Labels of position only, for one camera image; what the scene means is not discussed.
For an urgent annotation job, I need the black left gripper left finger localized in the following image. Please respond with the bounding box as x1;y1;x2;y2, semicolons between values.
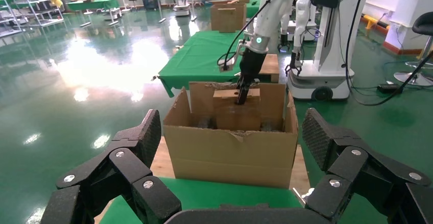
40;109;182;224

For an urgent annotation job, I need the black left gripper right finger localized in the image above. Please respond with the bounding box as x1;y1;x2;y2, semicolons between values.
301;107;433;224

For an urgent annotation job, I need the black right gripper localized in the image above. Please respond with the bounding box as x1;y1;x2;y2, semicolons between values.
235;48;268;106

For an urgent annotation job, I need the small cardboard box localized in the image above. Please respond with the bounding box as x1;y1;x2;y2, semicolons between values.
212;88;262;132

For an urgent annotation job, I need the large open cardboard carton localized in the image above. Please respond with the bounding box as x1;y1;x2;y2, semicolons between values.
163;81;299;190

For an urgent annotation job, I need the background cardboard box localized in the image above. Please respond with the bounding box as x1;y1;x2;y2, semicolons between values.
210;2;248;34

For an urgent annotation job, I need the green tablecloth with white legs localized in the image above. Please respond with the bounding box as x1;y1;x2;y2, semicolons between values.
158;30;268;98

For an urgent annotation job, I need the idle robot black gripper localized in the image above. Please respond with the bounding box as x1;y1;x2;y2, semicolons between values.
285;52;303;78

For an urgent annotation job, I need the black power adapter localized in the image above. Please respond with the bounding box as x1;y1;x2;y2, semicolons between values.
377;84;404;95

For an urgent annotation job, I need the idle white wheeled robot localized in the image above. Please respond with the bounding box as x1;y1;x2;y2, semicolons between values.
286;0;373;102

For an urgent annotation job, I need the small white mobile base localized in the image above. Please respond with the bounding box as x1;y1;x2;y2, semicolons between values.
173;0;192;17

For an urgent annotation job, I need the yellow and red floor curb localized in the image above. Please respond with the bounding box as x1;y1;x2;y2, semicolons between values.
360;13;389;37

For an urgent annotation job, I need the black swivel stool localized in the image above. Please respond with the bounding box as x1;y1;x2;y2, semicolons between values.
394;11;433;87

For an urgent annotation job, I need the background green covered table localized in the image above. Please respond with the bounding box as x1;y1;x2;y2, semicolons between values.
66;0;119;12

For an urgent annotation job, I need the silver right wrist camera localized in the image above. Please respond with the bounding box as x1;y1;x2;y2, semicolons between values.
221;39;246;72

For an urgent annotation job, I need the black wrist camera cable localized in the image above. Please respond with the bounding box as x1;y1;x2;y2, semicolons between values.
216;0;292;71

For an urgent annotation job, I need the black floor cable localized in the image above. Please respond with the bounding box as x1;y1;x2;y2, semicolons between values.
345;0;433;108

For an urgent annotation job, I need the metal wire shelf rack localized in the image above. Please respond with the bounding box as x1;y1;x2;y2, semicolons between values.
0;0;65;38

